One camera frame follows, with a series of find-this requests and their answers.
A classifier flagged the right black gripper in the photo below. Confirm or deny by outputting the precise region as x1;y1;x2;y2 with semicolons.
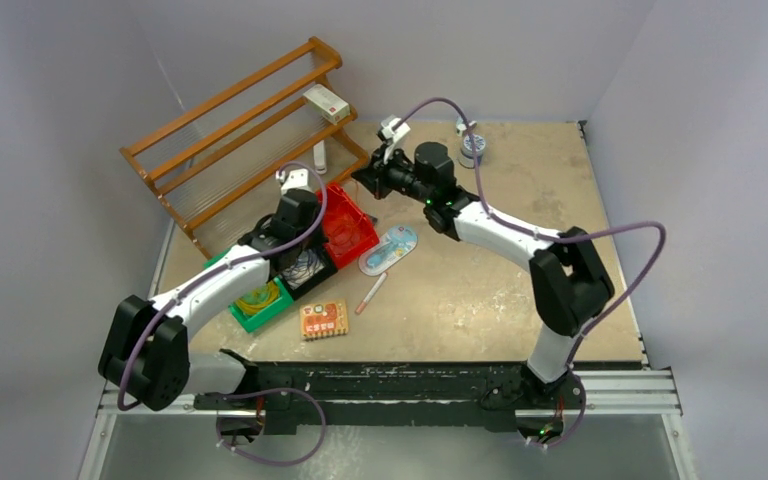
352;142;433;205

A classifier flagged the purple cable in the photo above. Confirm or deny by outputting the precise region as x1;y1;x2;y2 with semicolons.
284;248;329;283
284;251;326;283

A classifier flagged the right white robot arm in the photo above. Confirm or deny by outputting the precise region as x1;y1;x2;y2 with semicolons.
351;142;615;407

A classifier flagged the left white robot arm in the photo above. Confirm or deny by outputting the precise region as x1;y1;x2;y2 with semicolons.
98;188;331;411

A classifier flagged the blue lidded jar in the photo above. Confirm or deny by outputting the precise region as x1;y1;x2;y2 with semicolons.
458;134;487;169

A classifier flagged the red plastic bin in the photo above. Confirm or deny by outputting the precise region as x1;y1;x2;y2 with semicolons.
321;183;379;269

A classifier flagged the black plastic bin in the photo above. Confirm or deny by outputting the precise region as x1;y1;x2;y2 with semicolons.
278;246;338;300

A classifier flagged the white stapler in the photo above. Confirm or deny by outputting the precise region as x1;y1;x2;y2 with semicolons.
313;141;327;175

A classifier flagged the blue toothbrush blister pack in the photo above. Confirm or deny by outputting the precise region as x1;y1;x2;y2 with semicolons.
358;225;419;277

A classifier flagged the wooden shelf rack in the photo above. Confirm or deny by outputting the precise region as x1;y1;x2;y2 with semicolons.
120;37;368;258

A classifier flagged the white red carton box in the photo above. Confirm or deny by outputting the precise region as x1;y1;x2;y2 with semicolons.
303;83;351;124

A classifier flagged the green plastic bin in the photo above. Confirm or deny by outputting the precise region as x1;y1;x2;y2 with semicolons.
228;276;293;334

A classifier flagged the orange snack packet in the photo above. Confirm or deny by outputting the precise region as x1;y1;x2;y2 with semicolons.
299;300;349;341

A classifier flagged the white orange pen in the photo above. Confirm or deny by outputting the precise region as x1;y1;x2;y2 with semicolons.
355;272;388;315

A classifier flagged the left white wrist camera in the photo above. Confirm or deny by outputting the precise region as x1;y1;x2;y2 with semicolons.
275;168;314;196

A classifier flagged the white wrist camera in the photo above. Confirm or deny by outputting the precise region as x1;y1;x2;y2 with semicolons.
377;115;410;164
275;168;314;196

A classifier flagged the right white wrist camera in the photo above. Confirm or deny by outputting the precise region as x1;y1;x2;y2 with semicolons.
377;115;410;164

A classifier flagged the yellow cable coil in bin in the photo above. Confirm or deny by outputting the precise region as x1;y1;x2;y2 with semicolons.
236;281;283;318

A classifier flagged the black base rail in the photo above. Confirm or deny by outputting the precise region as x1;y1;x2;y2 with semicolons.
99;360;683;437

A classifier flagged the base purple hose loop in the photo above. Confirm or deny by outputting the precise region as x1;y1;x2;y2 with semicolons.
215;386;328;468

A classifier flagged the right purple robot hose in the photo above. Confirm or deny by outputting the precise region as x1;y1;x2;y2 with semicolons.
397;97;668;450

